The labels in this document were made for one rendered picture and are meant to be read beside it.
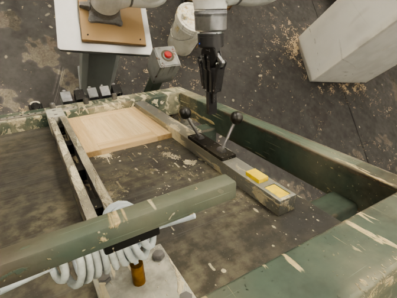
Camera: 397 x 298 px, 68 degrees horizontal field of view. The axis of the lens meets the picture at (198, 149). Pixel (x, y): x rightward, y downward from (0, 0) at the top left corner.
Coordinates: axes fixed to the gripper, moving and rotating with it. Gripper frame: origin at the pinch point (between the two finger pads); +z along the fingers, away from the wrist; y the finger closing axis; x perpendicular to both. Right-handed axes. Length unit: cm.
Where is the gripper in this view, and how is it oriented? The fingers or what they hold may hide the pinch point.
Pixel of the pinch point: (211, 103)
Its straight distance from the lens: 92.2
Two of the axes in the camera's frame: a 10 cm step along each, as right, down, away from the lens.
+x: -8.6, 2.4, -4.5
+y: -5.0, -3.5, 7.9
